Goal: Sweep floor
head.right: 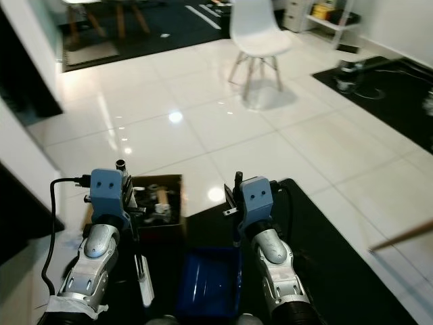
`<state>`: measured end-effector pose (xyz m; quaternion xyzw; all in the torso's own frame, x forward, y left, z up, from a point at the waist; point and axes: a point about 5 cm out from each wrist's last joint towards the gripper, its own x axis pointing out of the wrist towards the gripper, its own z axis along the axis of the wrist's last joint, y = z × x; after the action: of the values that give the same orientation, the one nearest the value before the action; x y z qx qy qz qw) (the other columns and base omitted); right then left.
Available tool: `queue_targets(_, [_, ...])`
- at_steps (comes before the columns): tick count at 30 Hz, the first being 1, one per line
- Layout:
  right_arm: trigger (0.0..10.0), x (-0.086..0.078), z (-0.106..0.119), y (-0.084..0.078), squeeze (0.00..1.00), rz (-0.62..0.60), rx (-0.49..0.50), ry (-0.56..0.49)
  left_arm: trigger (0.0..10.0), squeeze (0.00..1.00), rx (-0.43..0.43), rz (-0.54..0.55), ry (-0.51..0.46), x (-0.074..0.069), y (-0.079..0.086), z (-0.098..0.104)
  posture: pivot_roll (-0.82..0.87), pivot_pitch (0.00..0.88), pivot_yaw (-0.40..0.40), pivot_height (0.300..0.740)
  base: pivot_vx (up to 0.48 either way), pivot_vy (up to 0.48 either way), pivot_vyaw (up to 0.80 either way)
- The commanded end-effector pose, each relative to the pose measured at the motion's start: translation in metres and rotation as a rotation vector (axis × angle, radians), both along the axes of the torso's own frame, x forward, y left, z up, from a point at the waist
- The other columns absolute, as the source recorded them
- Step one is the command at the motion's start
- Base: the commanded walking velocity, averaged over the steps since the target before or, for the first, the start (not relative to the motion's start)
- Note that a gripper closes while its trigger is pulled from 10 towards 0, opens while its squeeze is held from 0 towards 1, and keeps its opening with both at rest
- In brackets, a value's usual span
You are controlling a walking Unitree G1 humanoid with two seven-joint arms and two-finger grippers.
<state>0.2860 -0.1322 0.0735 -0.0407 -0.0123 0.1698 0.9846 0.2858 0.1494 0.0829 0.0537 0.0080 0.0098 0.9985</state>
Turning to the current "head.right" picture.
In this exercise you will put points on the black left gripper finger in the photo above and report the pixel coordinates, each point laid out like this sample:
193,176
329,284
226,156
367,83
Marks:
121,165

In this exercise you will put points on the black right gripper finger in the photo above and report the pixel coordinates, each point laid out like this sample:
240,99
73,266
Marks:
239,184

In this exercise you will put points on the large black floor mat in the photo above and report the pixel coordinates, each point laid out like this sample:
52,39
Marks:
338,271

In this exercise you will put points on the brown cardboard box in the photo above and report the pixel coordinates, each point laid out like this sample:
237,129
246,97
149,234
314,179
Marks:
166,203

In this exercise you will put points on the blue plastic bin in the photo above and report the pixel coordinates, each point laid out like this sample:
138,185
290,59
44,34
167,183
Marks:
210,284

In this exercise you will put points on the white plastic strip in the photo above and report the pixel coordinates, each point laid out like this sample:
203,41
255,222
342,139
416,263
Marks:
144,284

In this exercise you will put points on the grey robot right leg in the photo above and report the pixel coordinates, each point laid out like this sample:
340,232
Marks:
243,321

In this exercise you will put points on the beige doormat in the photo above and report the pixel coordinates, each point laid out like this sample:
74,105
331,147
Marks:
89,55

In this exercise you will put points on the black rug with white lines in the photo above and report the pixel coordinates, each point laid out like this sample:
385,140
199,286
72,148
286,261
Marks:
176,30

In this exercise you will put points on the wooden table legs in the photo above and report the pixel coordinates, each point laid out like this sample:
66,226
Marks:
120,17

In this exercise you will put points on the black and silver stand base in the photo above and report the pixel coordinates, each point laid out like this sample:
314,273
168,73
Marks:
352,74

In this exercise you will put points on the white chair with wooden legs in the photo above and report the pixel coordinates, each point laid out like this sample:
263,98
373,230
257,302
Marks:
258,27

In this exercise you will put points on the white shelf unit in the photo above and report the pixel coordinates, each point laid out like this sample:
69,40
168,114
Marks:
331,20

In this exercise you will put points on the yellow container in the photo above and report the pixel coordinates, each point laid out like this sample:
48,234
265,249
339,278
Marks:
323,11

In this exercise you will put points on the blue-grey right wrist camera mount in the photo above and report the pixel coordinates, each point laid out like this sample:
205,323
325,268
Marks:
257,200

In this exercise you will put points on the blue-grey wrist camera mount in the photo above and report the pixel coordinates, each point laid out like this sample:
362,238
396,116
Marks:
257,200
106,193

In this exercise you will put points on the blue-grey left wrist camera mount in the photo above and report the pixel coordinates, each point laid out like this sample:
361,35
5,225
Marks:
106,193

